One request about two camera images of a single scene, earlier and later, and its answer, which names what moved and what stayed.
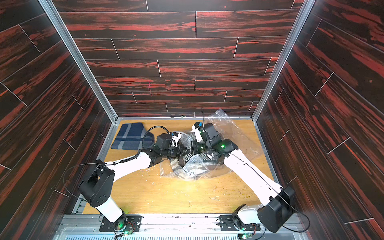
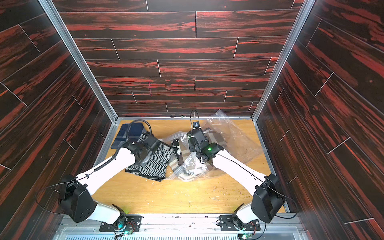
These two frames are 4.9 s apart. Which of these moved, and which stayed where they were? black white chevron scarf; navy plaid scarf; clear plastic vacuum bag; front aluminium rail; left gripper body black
Moved: black white chevron scarf; left gripper body black
Stayed: front aluminium rail; navy plaid scarf; clear plastic vacuum bag
